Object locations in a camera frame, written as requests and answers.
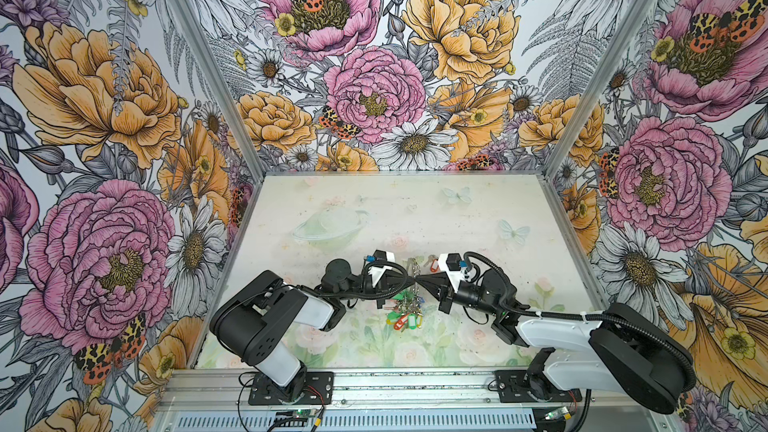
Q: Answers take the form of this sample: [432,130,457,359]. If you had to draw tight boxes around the red tagged key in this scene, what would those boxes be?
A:
[428,255,440,273]

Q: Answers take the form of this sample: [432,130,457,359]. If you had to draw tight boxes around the aluminium corner post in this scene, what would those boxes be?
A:
[542,0,657,179]
[167,0,266,184]

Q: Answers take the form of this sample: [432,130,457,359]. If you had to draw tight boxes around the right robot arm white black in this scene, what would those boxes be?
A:
[414,252,696,414]

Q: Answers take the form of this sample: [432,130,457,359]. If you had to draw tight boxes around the green circuit board right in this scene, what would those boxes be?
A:
[543,406,571,422]

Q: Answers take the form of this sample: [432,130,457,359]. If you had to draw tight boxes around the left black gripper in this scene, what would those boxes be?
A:
[341,269,416,308]

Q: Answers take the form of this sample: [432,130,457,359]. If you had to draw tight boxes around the aluminium front rail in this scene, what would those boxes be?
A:
[152,367,684,431]

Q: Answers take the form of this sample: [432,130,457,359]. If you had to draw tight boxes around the metal key organizer plate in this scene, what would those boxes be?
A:
[402,258,425,315]

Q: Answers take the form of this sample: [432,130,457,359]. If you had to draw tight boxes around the left black corrugated cable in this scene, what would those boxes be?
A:
[311,259,410,302]

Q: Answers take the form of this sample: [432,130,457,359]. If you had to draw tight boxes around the right aluminium corner post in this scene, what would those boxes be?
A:
[542,0,657,179]

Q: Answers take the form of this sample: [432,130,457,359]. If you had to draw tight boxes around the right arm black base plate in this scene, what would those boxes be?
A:
[487,369,582,403]

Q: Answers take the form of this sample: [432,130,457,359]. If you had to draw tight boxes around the green circuit board left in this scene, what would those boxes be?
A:
[275,408,321,427]

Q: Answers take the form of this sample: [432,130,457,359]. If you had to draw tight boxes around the left aluminium corner post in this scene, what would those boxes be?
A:
[167,0,266,184]

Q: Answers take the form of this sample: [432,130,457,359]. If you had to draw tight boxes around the bunch of coloured key tags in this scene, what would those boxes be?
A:
[383,290,424,332]

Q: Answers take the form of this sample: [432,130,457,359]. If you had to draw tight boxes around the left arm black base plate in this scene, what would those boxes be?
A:
[248,371,335,406]

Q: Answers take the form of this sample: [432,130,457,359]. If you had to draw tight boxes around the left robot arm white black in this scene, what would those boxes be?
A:
[209,250,415,395]

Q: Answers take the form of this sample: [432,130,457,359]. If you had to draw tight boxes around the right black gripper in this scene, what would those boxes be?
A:
[414,272,500,317]

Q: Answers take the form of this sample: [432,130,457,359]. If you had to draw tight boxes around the green circuit board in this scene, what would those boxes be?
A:
[275,408,321,427]
[543,406,571,422]

